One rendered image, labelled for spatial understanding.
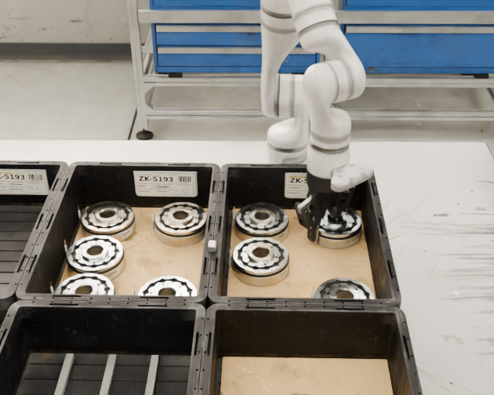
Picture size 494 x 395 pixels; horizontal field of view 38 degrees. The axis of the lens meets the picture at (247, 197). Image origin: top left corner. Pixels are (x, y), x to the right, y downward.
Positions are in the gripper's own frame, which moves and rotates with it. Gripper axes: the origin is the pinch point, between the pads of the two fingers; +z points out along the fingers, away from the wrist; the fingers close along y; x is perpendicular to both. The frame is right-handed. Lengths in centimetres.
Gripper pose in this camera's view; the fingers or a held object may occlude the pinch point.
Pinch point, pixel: (323, 230)
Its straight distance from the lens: 139.4
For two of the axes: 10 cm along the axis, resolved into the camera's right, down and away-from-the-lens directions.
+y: -7.8, 3.6, -5.1
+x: 6.2, 4.5, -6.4
